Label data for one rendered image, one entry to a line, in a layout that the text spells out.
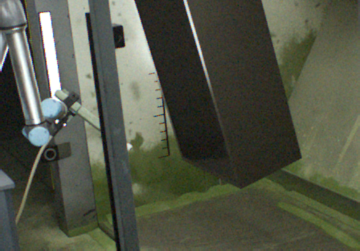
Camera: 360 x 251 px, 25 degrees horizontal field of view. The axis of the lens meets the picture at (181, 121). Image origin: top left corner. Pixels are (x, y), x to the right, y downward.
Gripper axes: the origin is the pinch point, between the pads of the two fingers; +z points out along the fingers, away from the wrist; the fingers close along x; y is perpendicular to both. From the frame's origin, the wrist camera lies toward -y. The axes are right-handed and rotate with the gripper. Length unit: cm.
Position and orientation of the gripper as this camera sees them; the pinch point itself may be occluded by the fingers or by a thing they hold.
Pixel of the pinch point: (71, 110)
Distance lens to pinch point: 409.5
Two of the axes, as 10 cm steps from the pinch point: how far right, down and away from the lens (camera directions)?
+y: -6.0, 8.0, 0.1
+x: 7.9, 5.9, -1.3
